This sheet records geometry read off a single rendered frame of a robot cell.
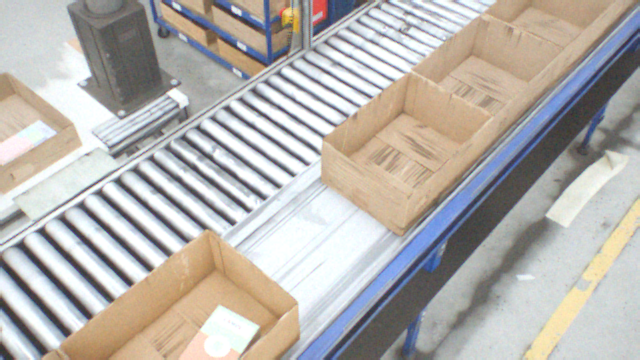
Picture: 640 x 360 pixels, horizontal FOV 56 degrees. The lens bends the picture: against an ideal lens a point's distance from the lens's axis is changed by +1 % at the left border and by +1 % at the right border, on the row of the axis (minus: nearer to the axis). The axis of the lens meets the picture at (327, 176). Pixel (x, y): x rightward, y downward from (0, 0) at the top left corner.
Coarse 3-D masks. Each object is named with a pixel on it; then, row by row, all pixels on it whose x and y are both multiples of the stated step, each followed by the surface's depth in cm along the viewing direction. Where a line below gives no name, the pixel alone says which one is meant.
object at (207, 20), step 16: (176, 0) 324; (224, 0) 289; (192, 16) 317; (208, 16) 315; (256, 16) 281; (160, 32) 353; (176, 32) 339; (224, 32) 305; (208, 48) 330; (256, 48) 298; (224, 64) 323
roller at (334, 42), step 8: (328, 40) 237; (336, 40) 236; (336, 48) 236; (344, 48) 234; (352, 48) 233; (352, 56) 232; (360, 56) 230; (368, 56) 230; (368, 64) 229; (376, 64) 227; (384, 64) 227; (376, 72) 228; (384, 72) 225; (392, 72) 224; (400, 72) 224; (392, 80) 224
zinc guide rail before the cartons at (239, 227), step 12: (312, 168) 173; (300, 180) 170; (312, 180) 170; (276, 192) 167; (288, 192) 167; (300, 192) 167; (264, 204) 164; (276, 204) 164; (252, 216) 161; (264, 216) 161; (240, 228) 159; (252, 228) 159; (228, 240) 156; (240, 240) 156
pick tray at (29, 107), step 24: (0, 96) 208; (24, 96) 207; (0, 120) 202; (24, 120) 202; (48, 120) 203; (48, 144) 185; (72, 144) 193; (0, 168) 177; (24, 168) 183; (0, 192) 182
